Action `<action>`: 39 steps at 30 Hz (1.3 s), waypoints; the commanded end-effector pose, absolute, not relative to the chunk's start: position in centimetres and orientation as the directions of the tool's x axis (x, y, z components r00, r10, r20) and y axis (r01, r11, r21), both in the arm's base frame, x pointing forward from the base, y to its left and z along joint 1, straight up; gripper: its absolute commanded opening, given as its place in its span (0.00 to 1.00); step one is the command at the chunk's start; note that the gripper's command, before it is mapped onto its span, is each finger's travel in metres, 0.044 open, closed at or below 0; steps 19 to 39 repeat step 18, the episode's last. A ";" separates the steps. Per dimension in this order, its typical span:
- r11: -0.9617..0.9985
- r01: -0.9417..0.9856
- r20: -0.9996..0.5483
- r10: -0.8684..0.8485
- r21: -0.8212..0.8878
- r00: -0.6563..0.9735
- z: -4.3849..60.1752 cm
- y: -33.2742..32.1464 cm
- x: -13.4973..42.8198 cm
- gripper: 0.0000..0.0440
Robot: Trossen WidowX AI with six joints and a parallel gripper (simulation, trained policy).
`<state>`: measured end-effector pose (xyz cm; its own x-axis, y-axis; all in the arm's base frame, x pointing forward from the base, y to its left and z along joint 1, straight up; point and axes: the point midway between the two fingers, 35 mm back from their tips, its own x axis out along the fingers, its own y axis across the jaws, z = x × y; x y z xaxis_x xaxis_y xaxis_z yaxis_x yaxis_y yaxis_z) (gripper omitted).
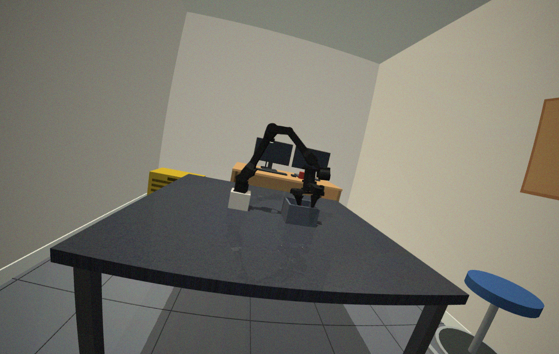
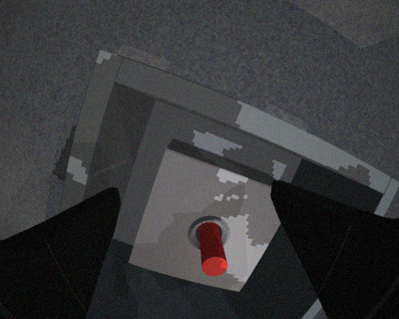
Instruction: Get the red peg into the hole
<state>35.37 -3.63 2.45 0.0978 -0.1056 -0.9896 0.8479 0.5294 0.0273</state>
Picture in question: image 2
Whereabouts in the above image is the grey square plate with hole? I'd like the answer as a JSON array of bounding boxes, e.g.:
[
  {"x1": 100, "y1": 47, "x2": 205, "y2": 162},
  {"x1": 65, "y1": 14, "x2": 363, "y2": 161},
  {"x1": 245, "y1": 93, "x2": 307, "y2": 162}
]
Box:
[{"x1": 129, "y1": 138, "x2": 281, "y2": 292}]

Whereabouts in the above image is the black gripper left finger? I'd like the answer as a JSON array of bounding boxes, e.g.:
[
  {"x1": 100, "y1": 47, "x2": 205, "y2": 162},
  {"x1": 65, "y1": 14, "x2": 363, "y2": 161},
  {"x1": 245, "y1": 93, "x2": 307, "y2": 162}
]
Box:
[{"x1": 0, "y1": 188, "x2": 121, "y2": 319}]

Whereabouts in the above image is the grey open box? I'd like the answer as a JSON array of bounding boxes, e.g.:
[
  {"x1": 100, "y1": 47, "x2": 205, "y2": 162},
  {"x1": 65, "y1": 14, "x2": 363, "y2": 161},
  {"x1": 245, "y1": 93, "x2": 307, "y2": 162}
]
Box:
[{"x1": 60, "y1": 50, "x2": 399, "y2": 319}]

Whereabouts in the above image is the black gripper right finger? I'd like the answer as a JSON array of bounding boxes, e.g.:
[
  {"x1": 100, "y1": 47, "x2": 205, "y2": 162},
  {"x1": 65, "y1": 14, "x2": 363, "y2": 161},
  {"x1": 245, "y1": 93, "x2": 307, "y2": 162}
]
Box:
[{"x1": 270, "y1": 180, "x2": 399, "y2": 319}]

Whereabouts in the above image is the red peg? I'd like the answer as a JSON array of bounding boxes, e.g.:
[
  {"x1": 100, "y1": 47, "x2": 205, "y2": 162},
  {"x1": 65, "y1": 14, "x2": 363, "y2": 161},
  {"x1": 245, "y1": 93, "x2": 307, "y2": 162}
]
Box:
[{"x1": 199, "y1": 222, "x2": 228, "y2": 276}]

